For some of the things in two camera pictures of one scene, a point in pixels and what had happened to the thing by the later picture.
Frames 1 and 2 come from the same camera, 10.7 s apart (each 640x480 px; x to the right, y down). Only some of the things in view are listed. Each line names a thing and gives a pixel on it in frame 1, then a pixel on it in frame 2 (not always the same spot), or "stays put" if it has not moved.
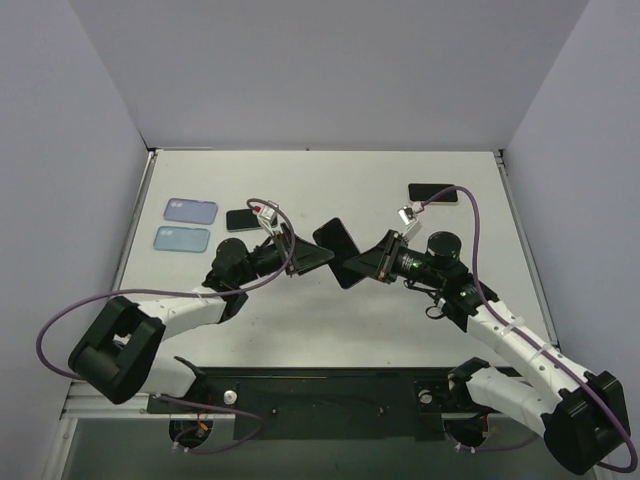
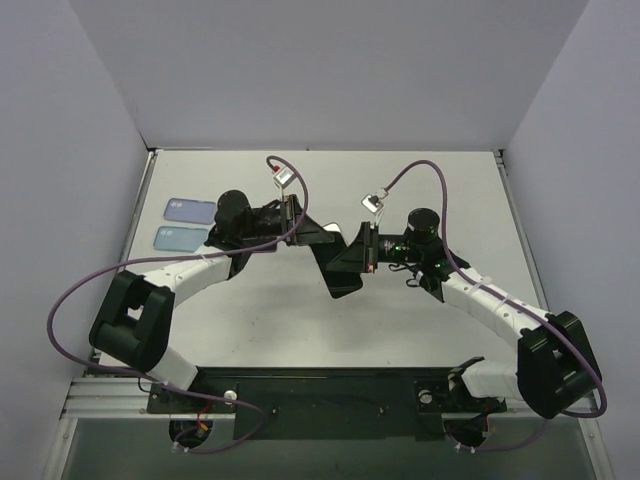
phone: (184, 239) stays put
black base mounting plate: (347, 403) stays put
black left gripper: (289, 249) to (291, 220)
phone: (421, 192) to (338, 283)
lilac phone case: (195, 211) stays put
